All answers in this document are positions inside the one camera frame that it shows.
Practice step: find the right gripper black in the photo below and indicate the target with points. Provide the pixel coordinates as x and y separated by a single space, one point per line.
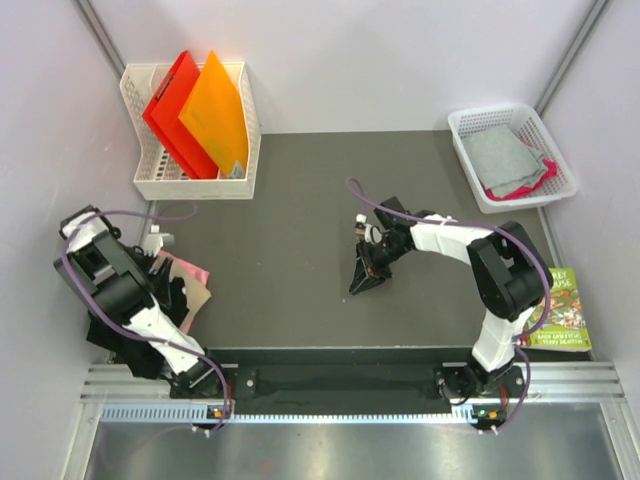
364 277

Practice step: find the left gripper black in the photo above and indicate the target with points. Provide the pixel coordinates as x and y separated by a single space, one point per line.
161 281

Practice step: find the black t-shirt with flower print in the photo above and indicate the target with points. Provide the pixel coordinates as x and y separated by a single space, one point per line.
135 328

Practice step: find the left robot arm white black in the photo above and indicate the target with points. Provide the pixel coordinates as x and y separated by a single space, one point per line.
92 252

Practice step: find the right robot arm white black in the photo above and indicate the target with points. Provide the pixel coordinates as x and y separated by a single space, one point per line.
511 277

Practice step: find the pink folded t-shirt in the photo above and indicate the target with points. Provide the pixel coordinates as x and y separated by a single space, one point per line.
181 267

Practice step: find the beige folded t-shirt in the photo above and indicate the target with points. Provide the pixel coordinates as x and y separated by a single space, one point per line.
197 295

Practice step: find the white file organiser tray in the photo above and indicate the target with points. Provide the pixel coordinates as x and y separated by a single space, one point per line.
158 177

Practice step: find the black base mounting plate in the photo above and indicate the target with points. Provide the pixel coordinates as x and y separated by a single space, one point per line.
352 381

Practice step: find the red plastic folder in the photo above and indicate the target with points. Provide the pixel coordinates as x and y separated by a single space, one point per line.
162 117

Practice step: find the orange plastic folder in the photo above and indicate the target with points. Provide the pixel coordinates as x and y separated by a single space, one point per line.
213 114

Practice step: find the grey folded t-shirt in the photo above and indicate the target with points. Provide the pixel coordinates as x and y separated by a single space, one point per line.
502 161

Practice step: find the green children's book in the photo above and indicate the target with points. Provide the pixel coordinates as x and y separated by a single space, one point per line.
564 328

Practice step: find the magenta t-shirt in basket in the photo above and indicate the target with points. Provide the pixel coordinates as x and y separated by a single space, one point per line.
523 191

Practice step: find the white perforated basket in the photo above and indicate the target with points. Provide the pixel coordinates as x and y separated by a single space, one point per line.
526 124

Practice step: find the white camera on left wrist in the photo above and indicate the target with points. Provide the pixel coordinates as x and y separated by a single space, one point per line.
155 240

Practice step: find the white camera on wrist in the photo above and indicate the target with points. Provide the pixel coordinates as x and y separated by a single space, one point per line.
155 240
367 232

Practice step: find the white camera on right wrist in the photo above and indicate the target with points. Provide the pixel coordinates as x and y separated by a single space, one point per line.
367 232

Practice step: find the aluminium frame rail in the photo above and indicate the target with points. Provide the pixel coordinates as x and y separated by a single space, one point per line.
123 398

